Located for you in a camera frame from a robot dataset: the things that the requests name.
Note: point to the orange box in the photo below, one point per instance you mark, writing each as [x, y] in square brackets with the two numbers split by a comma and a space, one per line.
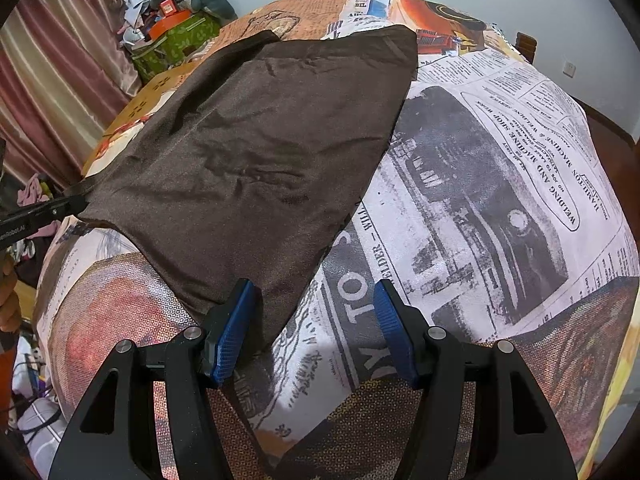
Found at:
[172, 22]

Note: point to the dark wooden bedpost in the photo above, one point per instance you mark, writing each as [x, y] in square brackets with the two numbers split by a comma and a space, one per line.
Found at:
[526, 47]

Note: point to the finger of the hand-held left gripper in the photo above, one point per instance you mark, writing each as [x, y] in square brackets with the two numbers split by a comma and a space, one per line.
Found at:
[70, 206]

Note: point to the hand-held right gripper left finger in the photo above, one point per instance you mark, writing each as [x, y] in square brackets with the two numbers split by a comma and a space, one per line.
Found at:
[235, 332]

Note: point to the bed with printed cover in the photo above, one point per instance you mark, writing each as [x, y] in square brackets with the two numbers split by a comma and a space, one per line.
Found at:
[500, 185]

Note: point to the green printed storage box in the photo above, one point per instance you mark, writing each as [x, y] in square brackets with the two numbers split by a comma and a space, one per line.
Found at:
[170, 50]

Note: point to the white wall socket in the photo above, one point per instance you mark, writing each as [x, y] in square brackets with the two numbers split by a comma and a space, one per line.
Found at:
[569, 68]

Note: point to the pink cloth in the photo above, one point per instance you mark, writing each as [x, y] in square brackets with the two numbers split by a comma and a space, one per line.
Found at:
[32, 192]

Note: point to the small red box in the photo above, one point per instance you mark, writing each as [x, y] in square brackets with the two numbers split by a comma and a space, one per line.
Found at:
[169, 7]

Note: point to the striped red curtain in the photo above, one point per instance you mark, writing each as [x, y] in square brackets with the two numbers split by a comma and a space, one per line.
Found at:
[50, 60]

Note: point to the white bundle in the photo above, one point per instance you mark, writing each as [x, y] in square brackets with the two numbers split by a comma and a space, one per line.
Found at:
[42, 420]

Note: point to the pile of clothes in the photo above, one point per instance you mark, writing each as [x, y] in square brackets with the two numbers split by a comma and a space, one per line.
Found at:
[142, 0]

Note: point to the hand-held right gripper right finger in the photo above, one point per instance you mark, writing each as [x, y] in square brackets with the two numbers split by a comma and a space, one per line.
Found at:
[397, 332]

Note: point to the person's left hand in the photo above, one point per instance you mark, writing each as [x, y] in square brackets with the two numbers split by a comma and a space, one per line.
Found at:
[7, 300]

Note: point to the brown shirt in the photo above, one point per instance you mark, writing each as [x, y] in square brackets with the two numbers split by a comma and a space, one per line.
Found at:
[250, 160]

